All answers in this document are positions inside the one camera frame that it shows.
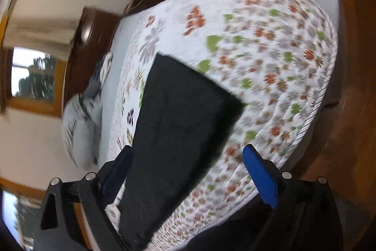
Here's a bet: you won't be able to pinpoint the light blue pillow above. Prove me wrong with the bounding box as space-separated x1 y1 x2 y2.
62 92 91 167
76 119 102 166

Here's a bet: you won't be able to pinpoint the black pants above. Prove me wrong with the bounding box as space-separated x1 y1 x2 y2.
119 52 244 250

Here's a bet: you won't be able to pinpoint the wooden framed window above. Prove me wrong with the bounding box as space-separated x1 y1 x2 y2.
0 177 46 251
1 45 64 117

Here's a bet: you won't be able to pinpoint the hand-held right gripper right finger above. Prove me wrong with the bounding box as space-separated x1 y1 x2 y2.
243 144 344 251

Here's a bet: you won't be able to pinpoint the person's dark trouser leg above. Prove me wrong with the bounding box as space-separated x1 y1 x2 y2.
188 214 266 251

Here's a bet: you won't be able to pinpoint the light blue bed sheet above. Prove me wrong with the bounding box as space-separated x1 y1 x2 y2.
97 0 343 165

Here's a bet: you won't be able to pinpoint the white floral quilt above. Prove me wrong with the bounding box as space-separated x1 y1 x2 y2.
106 0 338 251

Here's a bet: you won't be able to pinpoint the grey clothing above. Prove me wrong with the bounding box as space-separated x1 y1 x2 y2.
83 58 110 103

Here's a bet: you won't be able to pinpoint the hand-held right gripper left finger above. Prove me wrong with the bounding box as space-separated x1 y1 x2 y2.
35 146 135 251

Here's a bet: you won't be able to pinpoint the white cloth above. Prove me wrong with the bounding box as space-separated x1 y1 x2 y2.
101 52 114 78

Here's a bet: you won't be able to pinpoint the dark wooden bed headboard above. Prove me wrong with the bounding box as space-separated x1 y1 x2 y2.
62 6 121 116

